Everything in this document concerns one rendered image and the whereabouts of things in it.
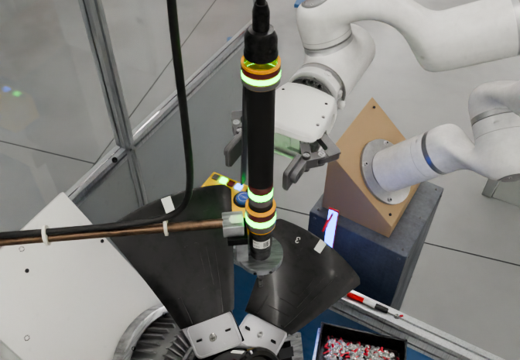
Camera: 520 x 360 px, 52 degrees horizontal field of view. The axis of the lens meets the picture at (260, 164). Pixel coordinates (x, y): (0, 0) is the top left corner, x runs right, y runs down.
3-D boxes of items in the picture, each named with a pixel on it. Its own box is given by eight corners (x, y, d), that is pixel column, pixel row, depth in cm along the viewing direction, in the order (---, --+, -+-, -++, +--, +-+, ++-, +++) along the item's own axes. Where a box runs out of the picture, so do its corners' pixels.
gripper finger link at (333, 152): (350, 145, 73) (328, 169, 70) (302, 122, 76) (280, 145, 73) (351, 139, 72) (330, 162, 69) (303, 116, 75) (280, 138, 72)
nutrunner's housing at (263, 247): (249, 276, 85) (243, 14, 52) (247, 256, 87) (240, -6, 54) (274, 274, 85) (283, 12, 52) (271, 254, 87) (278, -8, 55)
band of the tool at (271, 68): (243, 95, 58) (242, 73, 56) (240, 72, 61) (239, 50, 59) (282, 93, 59) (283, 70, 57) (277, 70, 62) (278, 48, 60)
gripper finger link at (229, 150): (254, 138, 75) (230, 169, 71) (235, 131, 77) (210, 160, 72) (254, 121, 73) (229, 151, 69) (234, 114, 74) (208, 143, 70)
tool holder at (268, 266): (227, 279, 81) (224, 240, 74) (224, 241, 86) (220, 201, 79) (285, 273, 82) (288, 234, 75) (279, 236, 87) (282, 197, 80)
